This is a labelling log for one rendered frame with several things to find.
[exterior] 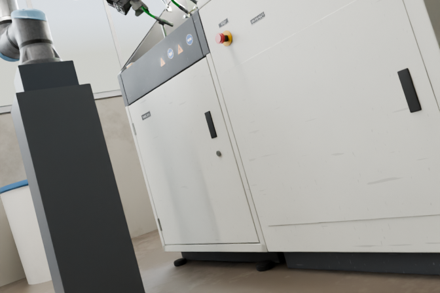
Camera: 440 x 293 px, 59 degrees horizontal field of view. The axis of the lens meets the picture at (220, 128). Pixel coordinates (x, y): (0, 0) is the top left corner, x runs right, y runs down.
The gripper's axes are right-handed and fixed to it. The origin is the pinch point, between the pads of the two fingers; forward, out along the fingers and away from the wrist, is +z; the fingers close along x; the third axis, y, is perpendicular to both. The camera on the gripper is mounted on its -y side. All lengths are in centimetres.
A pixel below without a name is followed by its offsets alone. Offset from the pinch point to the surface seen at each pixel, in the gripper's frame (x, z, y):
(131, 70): -3.8, 9.9, 30.0
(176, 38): 26.5, 31.8, 19.2
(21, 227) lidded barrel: -82, -26, 127
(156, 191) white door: -22, 46, 71
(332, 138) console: 58, 98, 38
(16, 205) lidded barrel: -78, -35, 117
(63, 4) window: -117, -127, -27
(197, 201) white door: 0, 68, 67
